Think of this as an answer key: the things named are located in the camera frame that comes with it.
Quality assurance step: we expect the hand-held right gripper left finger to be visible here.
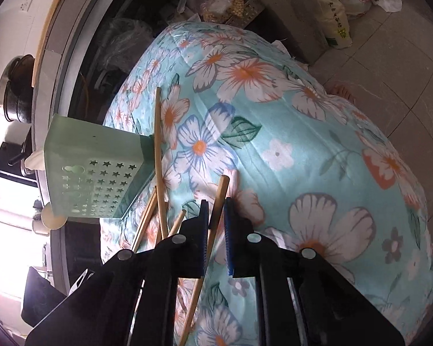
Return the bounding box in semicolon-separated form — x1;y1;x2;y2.
25;199;210;346

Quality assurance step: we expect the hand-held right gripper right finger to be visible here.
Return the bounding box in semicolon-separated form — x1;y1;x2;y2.
224;198;406;346

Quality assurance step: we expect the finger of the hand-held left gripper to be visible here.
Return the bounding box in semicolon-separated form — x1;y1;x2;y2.
71;269;95;295

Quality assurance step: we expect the single wooden chopstick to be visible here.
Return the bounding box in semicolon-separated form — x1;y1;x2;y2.
167;210;187;239
153;86;167;240
178;175;230;346
132;186;158;253

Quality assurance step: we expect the cream plastic ladle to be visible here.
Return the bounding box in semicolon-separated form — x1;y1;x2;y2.
41;202;67;229

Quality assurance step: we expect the green plastic utensil holder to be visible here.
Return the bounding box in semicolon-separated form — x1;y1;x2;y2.
43;114;156;219

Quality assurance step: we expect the floral blue blanket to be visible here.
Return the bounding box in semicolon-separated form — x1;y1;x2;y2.
99;20;433;346

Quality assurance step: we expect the person's foot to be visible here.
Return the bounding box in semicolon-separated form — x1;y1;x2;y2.
325;81;356;105

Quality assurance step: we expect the grey concrete counter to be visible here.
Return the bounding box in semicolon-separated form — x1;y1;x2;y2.
31;0;329;289

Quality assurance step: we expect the crumpled clear plastic bag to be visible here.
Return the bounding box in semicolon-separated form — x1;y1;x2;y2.
101;18;156;73

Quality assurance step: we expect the plastic bag of beans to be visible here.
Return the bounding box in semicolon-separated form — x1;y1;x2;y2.
177;0;266;26

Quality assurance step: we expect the white rice sack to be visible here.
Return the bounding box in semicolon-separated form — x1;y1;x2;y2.
310;0;352;49

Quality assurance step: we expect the wooden board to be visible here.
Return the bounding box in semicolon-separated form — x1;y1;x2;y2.
32;0;82;85

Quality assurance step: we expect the yellow cable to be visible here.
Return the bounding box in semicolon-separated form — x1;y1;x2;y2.
80;74;94;116

